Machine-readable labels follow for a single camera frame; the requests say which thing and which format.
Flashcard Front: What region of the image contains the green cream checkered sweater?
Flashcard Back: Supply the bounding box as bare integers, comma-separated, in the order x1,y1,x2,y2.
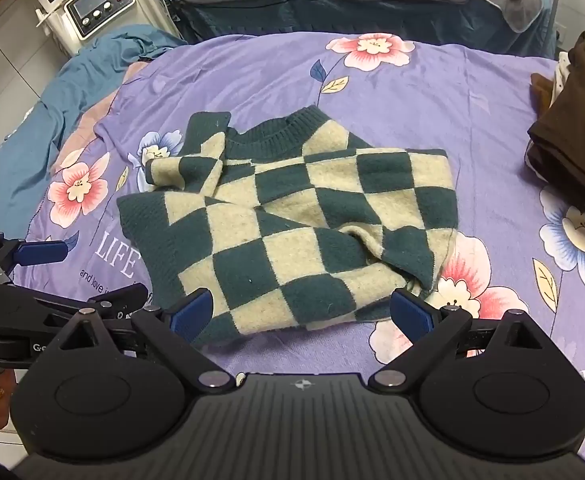
116,106,461,346

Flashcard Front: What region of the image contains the dark brown folded garment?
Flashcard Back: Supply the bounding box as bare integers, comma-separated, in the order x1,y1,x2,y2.
527,31,585,233

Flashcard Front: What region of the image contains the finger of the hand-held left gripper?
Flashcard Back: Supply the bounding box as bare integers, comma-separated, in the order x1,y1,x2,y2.
0,232,70,279
37,283,150,327

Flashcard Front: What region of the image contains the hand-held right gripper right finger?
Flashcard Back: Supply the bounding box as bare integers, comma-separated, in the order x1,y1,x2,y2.
367,288,548,394

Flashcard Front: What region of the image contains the white machine with control panel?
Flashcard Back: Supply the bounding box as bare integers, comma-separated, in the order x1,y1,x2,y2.
20,0,176,56

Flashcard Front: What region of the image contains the teal blue quilt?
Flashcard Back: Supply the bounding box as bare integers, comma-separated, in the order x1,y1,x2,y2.
0,24,188,238

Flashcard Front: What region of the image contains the tan brown garment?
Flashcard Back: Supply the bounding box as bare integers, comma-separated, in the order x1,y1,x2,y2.
530,72,558,111

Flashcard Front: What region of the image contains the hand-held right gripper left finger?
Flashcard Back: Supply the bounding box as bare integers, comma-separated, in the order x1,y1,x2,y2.
57,288,238,394

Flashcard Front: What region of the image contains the purple floral bedsheet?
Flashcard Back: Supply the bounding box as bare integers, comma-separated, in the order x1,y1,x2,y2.
22,31,585,471

